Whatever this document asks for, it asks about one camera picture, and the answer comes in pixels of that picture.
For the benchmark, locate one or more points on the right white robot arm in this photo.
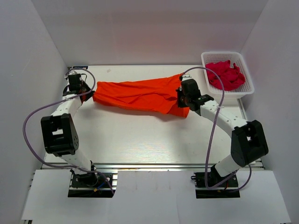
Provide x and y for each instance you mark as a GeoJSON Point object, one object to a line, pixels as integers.
{"type": "Point", "coordinates": [248, 141]}

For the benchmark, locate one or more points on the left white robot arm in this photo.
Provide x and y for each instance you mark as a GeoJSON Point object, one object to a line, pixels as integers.
{"type": "Point", "coordinates": [59, 133]}

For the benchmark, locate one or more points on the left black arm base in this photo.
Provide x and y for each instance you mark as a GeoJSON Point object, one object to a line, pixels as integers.
{"type": "Point", "coordinates": [90, 180]}

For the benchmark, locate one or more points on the orange t shirt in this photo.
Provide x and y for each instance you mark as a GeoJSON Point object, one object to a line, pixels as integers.
{"type": "Point", "coordinates": [153, 95]}

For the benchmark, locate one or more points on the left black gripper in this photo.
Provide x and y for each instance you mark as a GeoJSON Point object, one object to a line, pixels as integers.
{"type": "Point", "coordinates": [89, 95]}

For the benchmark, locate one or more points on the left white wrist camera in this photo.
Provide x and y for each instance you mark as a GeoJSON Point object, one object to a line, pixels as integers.
{"type": "Point", "coordinates": [72, 72]}

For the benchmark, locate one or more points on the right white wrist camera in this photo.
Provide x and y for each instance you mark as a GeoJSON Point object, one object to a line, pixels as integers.
{"type": "Point", "coordinates": [185, 76]}

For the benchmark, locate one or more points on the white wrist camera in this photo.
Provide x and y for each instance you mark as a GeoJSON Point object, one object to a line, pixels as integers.
{"type": "Point", "coordinates": [185, 76]}
{"type": "Point", "coordinates": [72, 72]}

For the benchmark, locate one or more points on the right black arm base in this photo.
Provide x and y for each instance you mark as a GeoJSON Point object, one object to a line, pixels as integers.
{"type": "Point", "coordinates": [210, 180]}

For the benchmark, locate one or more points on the white plastic basket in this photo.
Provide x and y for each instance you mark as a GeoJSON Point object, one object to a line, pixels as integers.
{"type": "Point", "coordinates": [214, 83]}

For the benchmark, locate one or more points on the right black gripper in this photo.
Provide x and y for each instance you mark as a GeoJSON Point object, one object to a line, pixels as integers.
{"type": "Point", "coordinates": [180, 103]}

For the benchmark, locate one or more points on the blue label sticker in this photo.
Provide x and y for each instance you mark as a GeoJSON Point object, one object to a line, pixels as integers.
{"type": "Point", "coordinates": [80, 67]}

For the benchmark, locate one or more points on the magenta t shirt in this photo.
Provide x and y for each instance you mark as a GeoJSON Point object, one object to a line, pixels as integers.
{"type": "Point", "coordinates": [231, 77]}

